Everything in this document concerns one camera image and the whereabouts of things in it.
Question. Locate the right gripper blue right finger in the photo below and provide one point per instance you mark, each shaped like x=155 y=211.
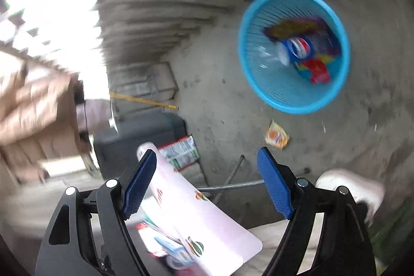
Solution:
x=344 y=247

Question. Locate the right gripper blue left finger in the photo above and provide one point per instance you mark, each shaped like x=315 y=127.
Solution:
x=68 y=248

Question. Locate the pepsi plastic bottle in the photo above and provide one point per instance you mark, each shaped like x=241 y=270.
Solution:
x=298 y=49

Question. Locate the red white paper carton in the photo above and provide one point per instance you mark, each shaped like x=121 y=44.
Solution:
x=182 y=153

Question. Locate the purple foil snack bag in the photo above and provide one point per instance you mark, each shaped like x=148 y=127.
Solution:
x=296 y=27

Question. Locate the blue plastic trash basket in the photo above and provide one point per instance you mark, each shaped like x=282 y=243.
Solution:
x=300 y=88

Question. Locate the white shoe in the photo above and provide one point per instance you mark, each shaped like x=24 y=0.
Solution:
x=364 y=191

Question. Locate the dark green cabinet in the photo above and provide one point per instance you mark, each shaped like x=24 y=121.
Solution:
x=116 y=148

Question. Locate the pink balloon pattern tablecloth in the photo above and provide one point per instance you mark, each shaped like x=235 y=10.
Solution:
x=174 y=208

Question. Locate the orange snack wrapper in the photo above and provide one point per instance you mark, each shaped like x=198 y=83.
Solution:
x=276 y=136

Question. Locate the brown hanging jacket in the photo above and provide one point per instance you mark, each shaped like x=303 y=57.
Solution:
x=44 y=115

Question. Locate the metal dustpan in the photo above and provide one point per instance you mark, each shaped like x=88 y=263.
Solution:
x=153 y=81

